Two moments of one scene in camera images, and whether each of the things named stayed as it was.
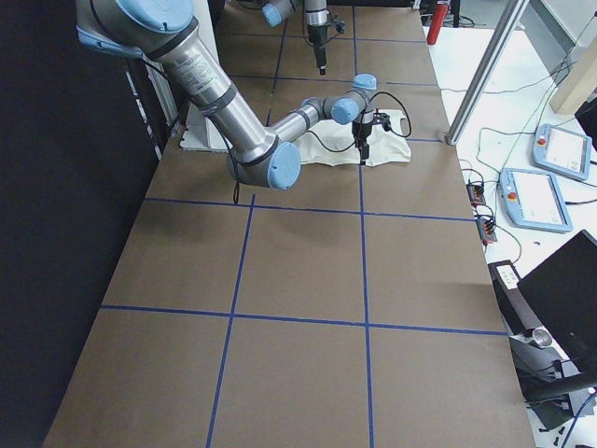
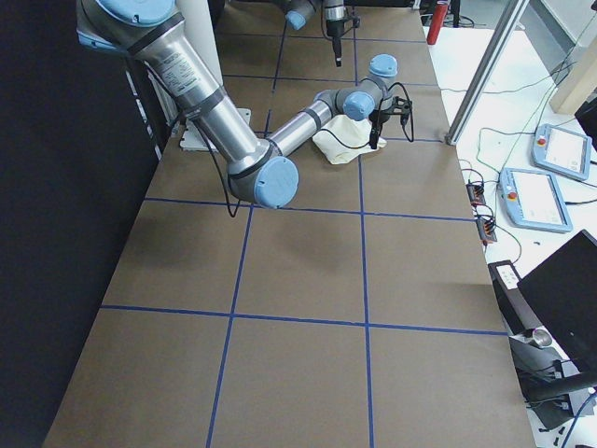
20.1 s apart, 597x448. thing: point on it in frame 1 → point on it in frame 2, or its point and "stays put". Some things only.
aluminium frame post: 485,70 stays put
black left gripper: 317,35 → 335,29
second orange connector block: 485,228 stays put
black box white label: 518,313 stays put
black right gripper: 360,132 → 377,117
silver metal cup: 542,337 stays put
